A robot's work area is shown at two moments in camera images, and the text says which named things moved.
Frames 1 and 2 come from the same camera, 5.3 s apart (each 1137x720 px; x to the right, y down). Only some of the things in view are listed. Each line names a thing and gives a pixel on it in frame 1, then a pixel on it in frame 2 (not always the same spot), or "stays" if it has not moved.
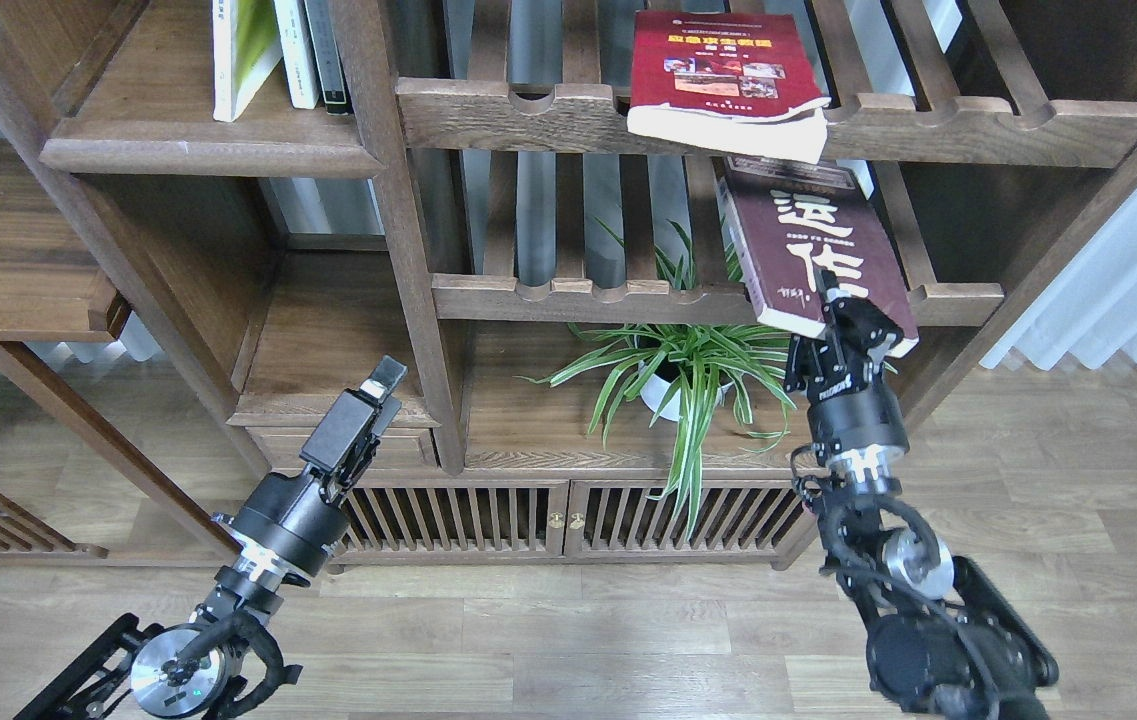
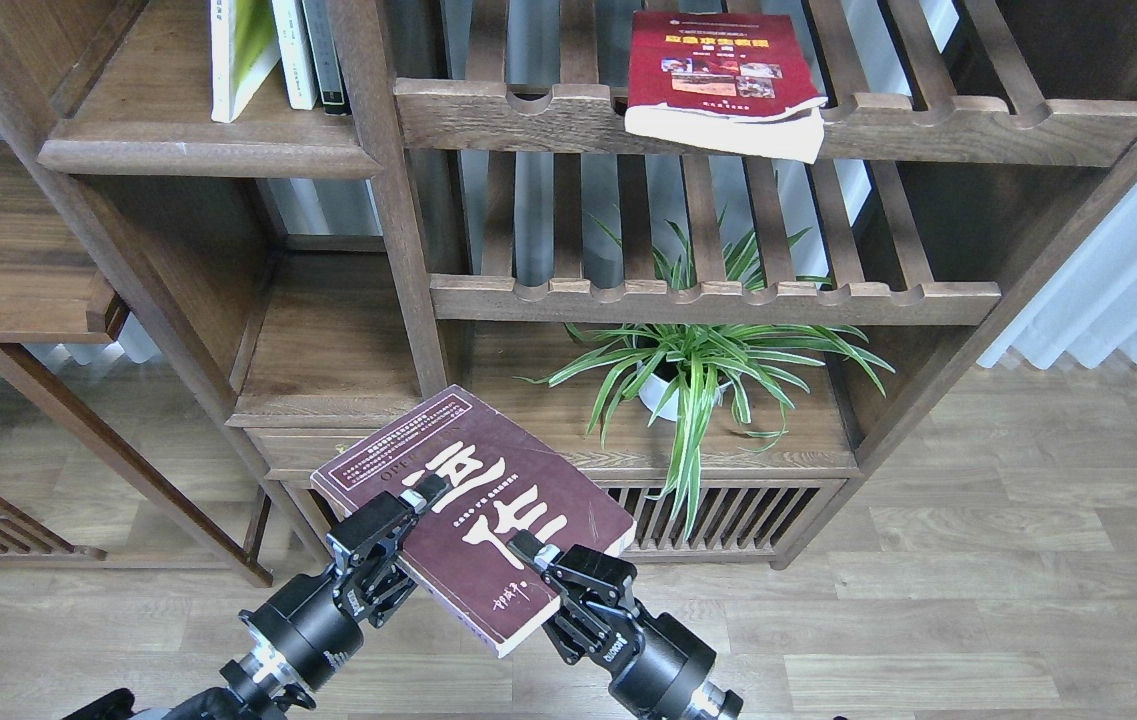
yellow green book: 247,47 stays
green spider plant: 685,374 stays
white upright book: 298,62 stays
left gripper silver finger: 385,378 -> 431,490
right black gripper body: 858,423 -> 655,662
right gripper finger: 828,285 -> 533,548
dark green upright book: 326,56 stays
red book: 740,83 stays
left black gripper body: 295,521 -> 312,625
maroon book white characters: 793,218 -> 502,483
